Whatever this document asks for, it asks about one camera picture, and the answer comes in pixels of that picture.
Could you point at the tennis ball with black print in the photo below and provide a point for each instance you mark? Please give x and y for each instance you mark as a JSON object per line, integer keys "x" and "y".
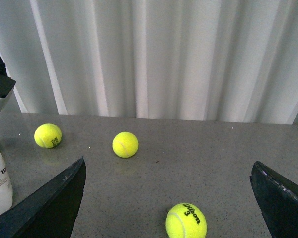
{"x": 48, "y": 136}

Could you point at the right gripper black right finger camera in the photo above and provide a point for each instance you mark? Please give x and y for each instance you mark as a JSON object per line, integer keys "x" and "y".
{"x": 277, "y": 198}

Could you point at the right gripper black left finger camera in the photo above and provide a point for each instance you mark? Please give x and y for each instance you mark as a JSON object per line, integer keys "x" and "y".
{"x": 51, "y": 211}

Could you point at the Wilson 3 tennis ball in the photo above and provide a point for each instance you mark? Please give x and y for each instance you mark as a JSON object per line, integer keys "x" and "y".
{"x": 185, "y": 220}

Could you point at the white pleated curtain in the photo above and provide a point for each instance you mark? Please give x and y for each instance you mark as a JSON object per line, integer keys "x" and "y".
{"x": 222, "y": 60}

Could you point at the plain yellow tennis ball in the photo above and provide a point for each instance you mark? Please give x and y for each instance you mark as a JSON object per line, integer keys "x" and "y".
{"x": 125, "y": 144}

